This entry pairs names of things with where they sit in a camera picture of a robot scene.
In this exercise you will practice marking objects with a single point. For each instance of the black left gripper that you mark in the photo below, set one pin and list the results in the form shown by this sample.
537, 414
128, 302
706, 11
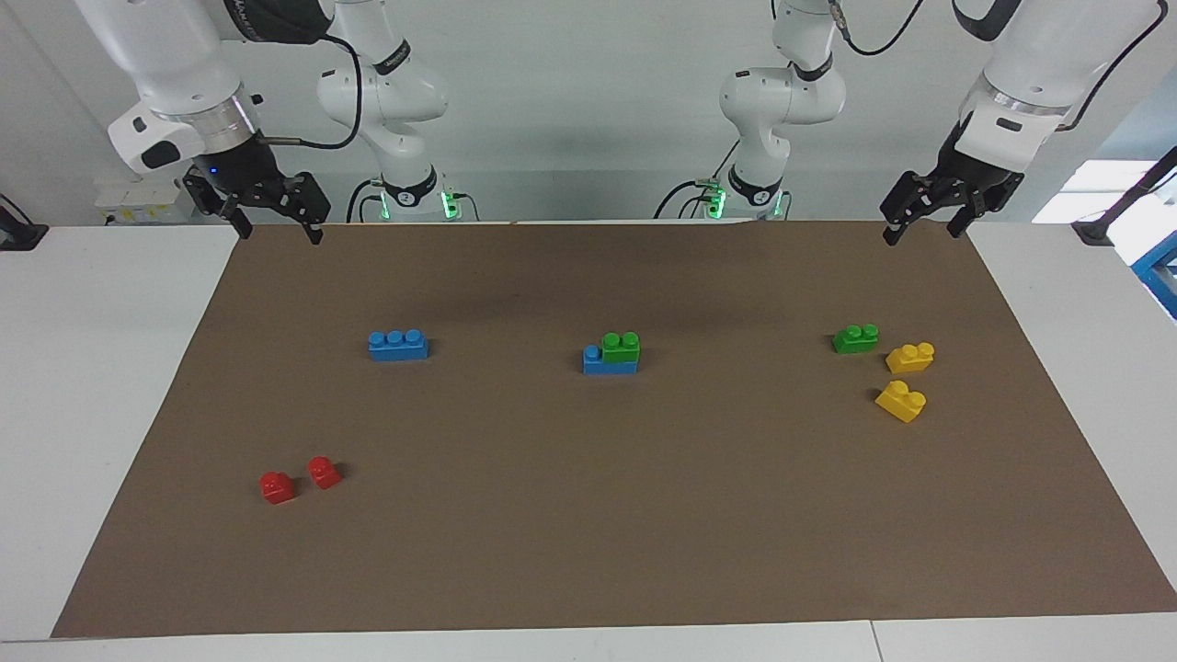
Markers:
975, 175

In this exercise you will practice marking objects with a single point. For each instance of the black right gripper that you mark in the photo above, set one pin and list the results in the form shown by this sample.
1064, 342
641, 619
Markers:
248, 170

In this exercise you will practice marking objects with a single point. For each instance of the green two-stud block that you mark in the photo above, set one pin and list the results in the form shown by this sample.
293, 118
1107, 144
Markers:
621, 350
855, 341

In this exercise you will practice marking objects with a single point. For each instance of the blue three-stud block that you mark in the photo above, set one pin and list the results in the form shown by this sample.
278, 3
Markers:
596, 361
397, 348

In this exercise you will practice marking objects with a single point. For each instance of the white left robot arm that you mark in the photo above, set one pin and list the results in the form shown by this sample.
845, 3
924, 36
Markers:
1048, 55

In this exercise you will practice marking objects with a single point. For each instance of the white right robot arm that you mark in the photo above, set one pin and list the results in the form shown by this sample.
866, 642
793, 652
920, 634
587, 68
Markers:
175, 55

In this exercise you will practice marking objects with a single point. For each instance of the yellow two-stud block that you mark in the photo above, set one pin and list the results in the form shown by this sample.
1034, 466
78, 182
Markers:
910, 359
901, 402

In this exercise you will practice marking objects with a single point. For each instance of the red one-stud block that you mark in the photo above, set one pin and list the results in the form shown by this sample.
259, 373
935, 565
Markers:
324, 473
277, 489

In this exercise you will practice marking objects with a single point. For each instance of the white power strip box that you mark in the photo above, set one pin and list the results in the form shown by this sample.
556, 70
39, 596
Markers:
138, 198

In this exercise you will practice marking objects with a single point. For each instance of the black clamp stand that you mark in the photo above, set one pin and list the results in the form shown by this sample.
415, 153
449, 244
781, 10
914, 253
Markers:
1099, 230

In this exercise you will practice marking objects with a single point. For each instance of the black table clamp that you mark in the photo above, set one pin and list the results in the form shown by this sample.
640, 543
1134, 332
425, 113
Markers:
18, 234

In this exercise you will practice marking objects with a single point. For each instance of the brown table mat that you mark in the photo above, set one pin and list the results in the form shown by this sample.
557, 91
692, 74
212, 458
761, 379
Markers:
588, 515

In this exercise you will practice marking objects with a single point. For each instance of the blue frame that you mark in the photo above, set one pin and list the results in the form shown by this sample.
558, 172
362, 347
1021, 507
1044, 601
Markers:
1160, 271

